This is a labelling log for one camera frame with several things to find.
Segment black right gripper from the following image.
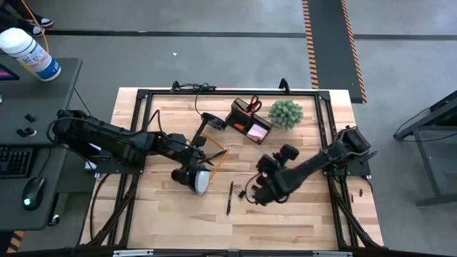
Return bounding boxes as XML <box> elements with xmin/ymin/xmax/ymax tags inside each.
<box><xmin>251</xmin><ymin>143</ymin><xmax>300</xmax><ymax>207</ymax></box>

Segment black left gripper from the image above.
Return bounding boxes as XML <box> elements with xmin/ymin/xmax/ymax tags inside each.
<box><xmin>159</xmin><ymin>133</ymin><xmax>215</xmax><ymax>168</ymax></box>

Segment pink sticky note pad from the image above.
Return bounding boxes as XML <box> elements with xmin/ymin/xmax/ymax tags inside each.
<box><xmin>246</xmin><ymin>124</ymin><xmax>268</xmax><ymax>142</ymax></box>

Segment red-handled scissors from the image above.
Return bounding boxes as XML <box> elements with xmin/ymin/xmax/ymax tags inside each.
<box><xmin>248</xmin><ymin>94</ymin><xmax>263</xmax><ymax>114</ymax></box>

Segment black mesh desk organizer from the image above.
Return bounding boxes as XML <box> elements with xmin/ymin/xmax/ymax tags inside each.
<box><xmin>225</xmin><ymin>98</ymin><xmax>273</xmax><ymax>146</ymax></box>

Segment black desk lamp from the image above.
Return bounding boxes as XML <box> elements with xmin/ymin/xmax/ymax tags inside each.
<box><xmin>171</xmin><ymin>111</ymin><xmax>229</xmax><ymax>196</ymax></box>

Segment green potted artificial plant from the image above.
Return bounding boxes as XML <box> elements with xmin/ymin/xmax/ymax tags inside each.
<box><xmin>268</xmin><ymin>99</ymin><xmax>305</xmax><ymax>130</ymax></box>

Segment white power strip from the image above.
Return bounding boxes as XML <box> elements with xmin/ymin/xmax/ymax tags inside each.
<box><xmin>84</xmin><ymin>142</ymin><xmax>98</xmax><ymax>171</ymax></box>

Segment black mat with orange stripes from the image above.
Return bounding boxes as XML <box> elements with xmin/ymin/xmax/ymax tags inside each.
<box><xmin>302</xmin><ymin>0</ymin><xmax>368</xmax><ymax>104</ymax></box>

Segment grey metal table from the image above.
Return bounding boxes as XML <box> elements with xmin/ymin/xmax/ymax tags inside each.
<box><xmin>392</xmin><ymin>89</ymin><xmax>457</xmax><ymax>208</ymax></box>

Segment dark grey computer desk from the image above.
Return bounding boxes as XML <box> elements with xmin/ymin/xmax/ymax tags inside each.
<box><xmin>0</xmin><ymin>56</ymin><xmax>84</xmax><ymax>231</ymax></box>

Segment black computer mouse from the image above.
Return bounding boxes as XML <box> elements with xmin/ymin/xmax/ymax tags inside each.
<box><xmin>21</xmin><ymin>176</ymin><xmax>46</xmax><ymax>211</ymax></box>

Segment black keyboard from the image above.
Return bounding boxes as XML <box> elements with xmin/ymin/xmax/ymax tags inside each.
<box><xmin>0</xmin><ymin>145</ymin><xmax>34</xmax><ymax>179</ymax></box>

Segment white wipes canister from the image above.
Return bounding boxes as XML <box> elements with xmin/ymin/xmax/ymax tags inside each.
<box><xmin>0</xmin><ymin>27</ymin><xmax>62</xmax><ymax>82</ymax></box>

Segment person's shoe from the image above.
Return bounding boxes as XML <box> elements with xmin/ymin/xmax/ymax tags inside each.
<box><xmin>34</xmin><ymin>16</ymin><xmax>54</xmax><ymax>29</ymax></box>
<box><xmin>21</xmin><ymin>21</ymin><xmax>43</xmax><ymax>37</ymax></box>

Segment dark screen with red stripe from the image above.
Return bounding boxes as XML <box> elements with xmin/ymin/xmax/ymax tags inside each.
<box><xmin>0</xmin><ymin>63</ymin><xmax>21</xmax><ymax>81</ymax></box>

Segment person's leg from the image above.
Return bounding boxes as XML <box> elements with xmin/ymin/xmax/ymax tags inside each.
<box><xmin>0</xmin><ymin>0</ymin><xmax>29</xmax><ymax>22</ymax></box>

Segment black lamp cable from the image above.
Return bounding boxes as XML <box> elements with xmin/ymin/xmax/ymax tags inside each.
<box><xmin>177</xmin><ymin>82</ymin><xmax>217</xmax><ymax>116</ymax></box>

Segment black aluminium table frame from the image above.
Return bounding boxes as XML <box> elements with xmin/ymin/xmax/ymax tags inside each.
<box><xmin>84</xmin><ymin>77</ymin><xmax>382</xmax><ymax>251</ymax></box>

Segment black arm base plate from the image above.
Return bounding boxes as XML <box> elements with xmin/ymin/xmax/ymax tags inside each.
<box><xmin>323</xmin><ymin>162</ymin><xmax>372</xmax><ymax>178</ymax></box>
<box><xmin>95</xmin><ymin>156</ymin><xmax>146</xmax><ymax>176</ymax></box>

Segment silver metal bracket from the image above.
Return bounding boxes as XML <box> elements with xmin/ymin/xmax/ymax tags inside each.
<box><xmin>112</xmin><ymin>249</ymin><xmax>154</xmax><ymax>257</ymax></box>
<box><xmin>312</xmin><ymin>251</ymin><xmax>354</xmax><ymax>257</ymax></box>

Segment black floor cable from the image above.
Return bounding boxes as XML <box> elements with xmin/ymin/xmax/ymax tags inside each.
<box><xmin>73</xmin><ymin>87</ymin><xmax>92</xmax><ymax>115</ymax></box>

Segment yellow cable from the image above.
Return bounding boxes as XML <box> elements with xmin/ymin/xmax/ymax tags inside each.
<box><xmin>19</xmin><ymin>0</ymin><xmax>50</xmax><ymax>78</ymax></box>

